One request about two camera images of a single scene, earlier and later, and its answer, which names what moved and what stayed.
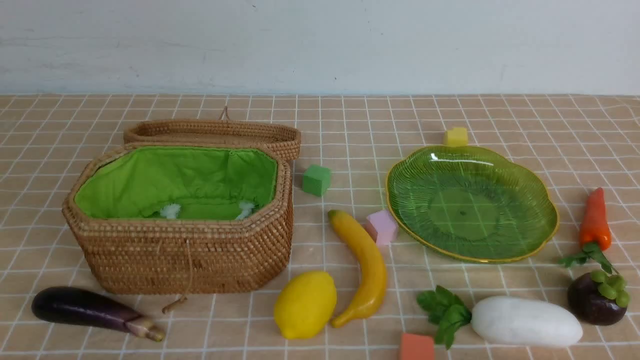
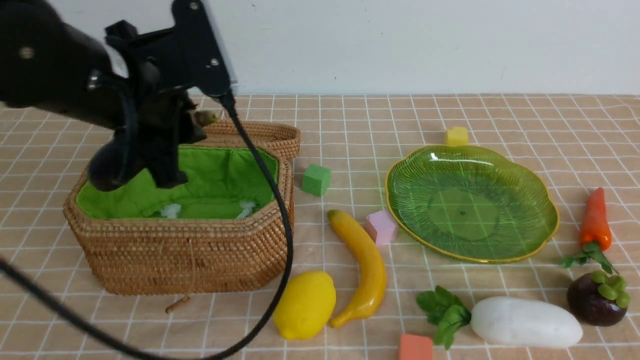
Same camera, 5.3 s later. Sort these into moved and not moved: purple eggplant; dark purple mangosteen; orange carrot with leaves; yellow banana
Moved: purple eggplant
Not moved: dark purple mangosteen; yellow banana; orange carrot with leaves
